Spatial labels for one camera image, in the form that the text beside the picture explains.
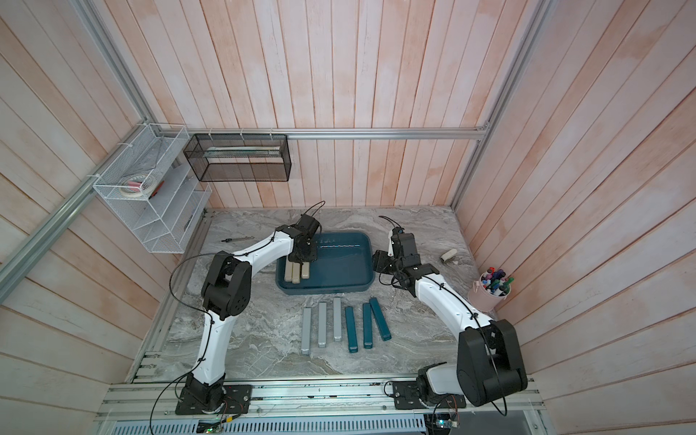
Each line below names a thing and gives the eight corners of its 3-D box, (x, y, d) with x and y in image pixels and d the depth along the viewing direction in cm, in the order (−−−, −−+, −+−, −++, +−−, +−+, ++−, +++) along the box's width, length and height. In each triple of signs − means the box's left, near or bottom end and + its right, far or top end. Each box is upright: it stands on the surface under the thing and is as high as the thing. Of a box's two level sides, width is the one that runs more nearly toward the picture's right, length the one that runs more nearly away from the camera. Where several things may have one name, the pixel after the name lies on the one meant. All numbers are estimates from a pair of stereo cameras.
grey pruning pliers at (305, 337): (301, 355, 83) (300, 352, 80) (303, 311, 92) (302, 307, 89) (310, 354, 83) (309, 352, 80) (311, 310, 92) (310, 307, 90)
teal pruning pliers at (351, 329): (348, 353, 83) (349, 350, 81) (344, 310, 92) (344, 306, 90) (358, 352, 84) (358, 349, 81) (353, 309, 93) (353, 306, 90)
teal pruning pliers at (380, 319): (383, 341, 86) (383, 339, 84) (368, 302, 94) (368, 298, 92) (390, 339, 86) (392, 336, 84) (375, 300, 95) (376, 296, 93)
